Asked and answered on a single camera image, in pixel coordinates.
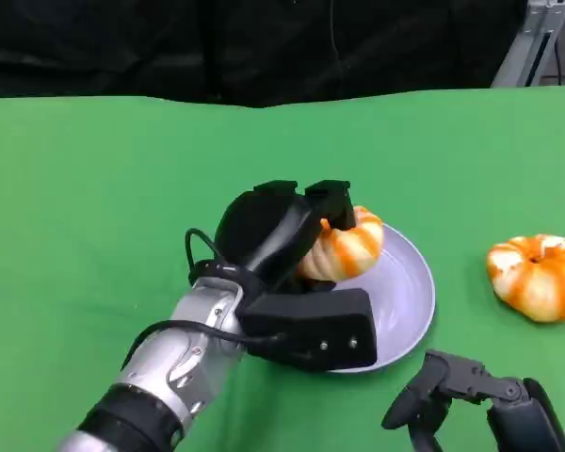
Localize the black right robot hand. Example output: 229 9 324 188
380 348 565 452

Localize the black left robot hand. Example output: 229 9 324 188
214 178 359 296

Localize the orange white toy bread roll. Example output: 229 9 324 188
295 205 385 280
486 234 565 324

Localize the lilac plate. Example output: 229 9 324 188
327 220 437 376

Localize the green table cloth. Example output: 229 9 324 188
0 84 565 452

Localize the black backdrop curtain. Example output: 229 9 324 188
0 0 528 108

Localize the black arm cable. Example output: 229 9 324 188
121 318 288 371
184 228 261 289

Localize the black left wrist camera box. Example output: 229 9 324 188
238 288 376 374

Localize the grey metal frame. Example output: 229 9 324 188
491 0 565 89

